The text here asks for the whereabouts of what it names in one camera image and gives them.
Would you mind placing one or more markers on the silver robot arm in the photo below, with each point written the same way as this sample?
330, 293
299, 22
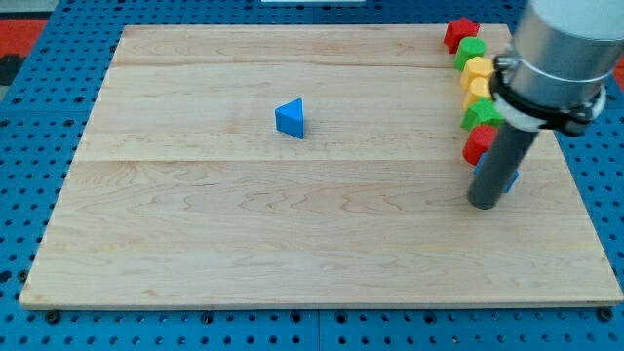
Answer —
552, 73

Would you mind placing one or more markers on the blue triangle block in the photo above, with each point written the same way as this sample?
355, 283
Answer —
289, 119

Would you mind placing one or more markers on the wooden board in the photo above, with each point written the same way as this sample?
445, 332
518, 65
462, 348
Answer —
183, 195

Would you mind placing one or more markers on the blue block behind rod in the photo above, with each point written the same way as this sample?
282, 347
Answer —
511, 182

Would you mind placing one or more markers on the red cylinder block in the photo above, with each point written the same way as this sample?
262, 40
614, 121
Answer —
478, 142

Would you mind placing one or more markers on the green star block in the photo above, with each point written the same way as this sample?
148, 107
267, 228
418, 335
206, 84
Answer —
482, 112

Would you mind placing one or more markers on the yellow heart block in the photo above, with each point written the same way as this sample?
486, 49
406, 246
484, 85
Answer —
476, 89

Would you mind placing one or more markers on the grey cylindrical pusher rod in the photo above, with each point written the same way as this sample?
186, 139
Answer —
506, 154

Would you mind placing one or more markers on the yellow hexagon block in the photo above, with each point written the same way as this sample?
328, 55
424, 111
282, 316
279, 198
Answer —
476, 67

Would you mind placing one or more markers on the green cylinder block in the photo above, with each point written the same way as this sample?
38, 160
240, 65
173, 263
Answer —
469, 47

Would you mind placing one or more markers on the red star block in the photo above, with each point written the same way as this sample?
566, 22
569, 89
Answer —
458, 30

